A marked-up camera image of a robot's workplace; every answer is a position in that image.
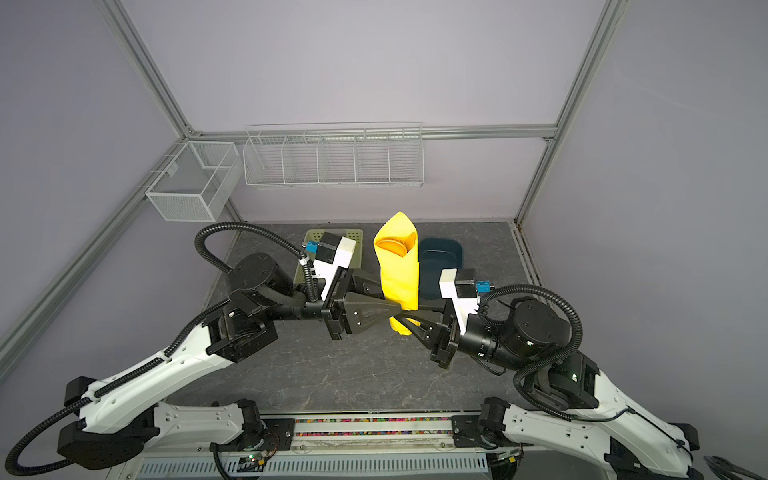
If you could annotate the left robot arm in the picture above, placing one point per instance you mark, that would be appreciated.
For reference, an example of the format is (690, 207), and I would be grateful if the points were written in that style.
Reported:
(104, 423)

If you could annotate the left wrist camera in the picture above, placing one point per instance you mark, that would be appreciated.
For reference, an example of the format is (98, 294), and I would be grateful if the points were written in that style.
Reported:
(333, 258)

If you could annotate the yellow paper napkin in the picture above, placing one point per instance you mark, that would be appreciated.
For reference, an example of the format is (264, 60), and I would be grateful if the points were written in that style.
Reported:
(399, 276)

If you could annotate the white vented cable duct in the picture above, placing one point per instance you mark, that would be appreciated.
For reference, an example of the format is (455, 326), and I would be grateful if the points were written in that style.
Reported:
(321, 466)

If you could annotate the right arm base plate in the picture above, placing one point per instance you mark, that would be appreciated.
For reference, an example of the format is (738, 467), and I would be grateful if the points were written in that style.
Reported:
(485, 433)

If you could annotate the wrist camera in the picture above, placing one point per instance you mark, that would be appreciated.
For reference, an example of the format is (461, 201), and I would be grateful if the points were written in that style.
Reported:
(462, 288)
(333, 258)

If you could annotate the teal plastic tray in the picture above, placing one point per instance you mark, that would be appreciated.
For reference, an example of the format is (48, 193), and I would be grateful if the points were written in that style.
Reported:
(435, 255)

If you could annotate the green plastic basket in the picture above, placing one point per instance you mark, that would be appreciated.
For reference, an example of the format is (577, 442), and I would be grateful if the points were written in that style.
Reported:
(354, 233)

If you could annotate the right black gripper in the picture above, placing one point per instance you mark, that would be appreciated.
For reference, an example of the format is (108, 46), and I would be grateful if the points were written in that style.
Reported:
(446, 340)

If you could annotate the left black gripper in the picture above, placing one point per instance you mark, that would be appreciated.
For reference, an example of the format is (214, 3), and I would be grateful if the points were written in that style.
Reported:
(333, 313)

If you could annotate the white mesh wall box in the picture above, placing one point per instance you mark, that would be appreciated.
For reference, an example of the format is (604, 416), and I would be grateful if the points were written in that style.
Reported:
(197, 182)

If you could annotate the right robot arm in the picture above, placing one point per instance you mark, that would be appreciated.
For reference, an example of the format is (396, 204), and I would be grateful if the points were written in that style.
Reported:
(573, 407)

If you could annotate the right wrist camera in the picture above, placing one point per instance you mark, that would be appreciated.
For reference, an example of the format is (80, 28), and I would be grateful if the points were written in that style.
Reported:
(462, 288)

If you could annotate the white wire wall rack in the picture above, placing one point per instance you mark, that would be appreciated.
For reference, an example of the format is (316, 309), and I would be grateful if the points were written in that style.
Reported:
(334, 154)

